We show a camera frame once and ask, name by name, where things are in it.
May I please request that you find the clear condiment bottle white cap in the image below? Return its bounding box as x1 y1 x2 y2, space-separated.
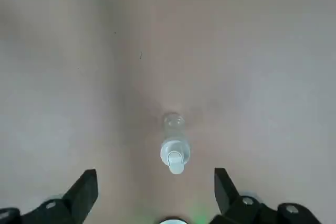
160 112 192 175

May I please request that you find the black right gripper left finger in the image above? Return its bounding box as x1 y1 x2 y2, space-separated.
0 168 99 224

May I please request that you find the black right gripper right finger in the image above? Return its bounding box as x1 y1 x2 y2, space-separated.
207 167 325 224

